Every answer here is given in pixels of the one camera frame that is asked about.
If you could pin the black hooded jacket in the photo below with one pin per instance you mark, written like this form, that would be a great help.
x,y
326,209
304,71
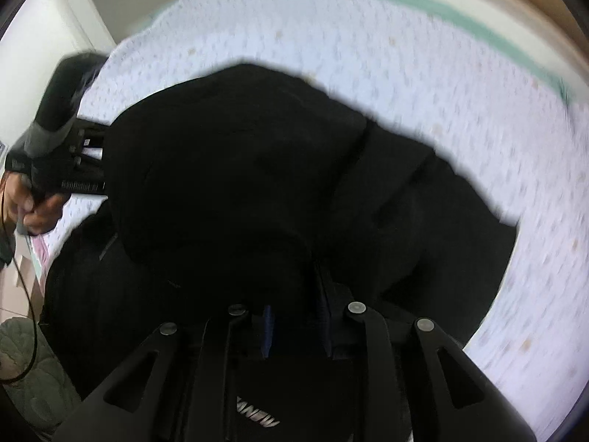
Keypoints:
x,y
230,170

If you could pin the white wall shelf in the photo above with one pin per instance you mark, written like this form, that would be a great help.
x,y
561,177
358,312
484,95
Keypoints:
x,y
124,4

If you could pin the floral quilted bed cover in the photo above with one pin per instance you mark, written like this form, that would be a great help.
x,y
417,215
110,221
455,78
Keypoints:
x,y
368,55

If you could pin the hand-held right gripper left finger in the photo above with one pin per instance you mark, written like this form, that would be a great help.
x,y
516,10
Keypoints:
x,y
268,331

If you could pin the person's left hand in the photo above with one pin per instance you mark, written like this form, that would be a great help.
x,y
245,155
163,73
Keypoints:
x,y
39,216

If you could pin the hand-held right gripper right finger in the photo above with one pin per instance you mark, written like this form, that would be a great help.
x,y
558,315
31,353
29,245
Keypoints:
x,y
326,327

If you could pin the green quilted floor mat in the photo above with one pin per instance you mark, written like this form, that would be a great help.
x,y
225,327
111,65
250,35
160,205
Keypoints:
x,y
41,377

